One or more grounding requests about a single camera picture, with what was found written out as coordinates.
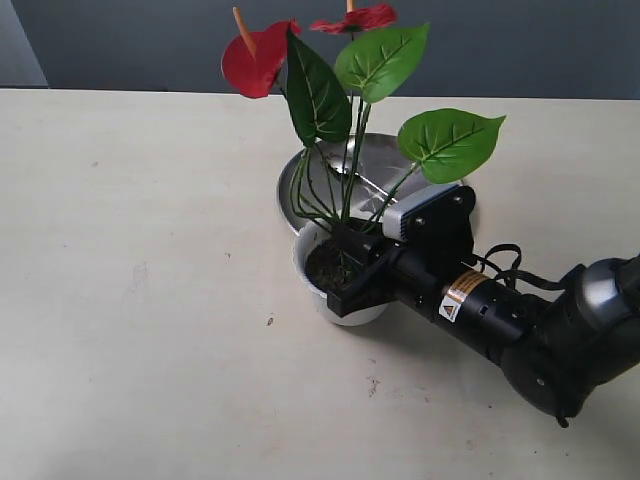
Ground small metal spork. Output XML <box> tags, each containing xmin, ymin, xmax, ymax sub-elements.
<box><xmin>316</xmin><ymin>157</ymin><xmax>402</xmax><ymax>200</ymax></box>

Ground artificial anthurium plant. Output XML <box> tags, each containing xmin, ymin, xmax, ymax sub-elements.
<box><xmin>221</xmin><ymin>2</ymin><xmax>505</xmax><ymax>234</ymax></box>

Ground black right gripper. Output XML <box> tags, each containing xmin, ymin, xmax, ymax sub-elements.
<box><xmin>326</xmin><ymin>223</ymin><xmax>533</xmax><ymax>360</ymax></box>

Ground white scalloped plastic pot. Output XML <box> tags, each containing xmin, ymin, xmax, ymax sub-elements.
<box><xmin>293</xmin><ymin>221</ymin><xmax>389</xmax><ymax>327</ymax></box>

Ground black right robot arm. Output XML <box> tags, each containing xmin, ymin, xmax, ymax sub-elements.
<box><xmin>327</xmin><ymin>223</ymin><xmax>639</xmax><ymax>426</ymax></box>

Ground dark brown potting soil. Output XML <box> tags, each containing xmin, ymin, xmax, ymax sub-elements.
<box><xmin>305</xmin><ymin>239</ymin><xmax>360</xmax><ymax>292</ymax></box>

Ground round stainless steel plate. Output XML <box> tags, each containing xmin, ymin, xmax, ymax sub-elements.
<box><xmin>277</xmin><ymin>133</ymin><xmax>431</xmax><ymax>233</ymax></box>

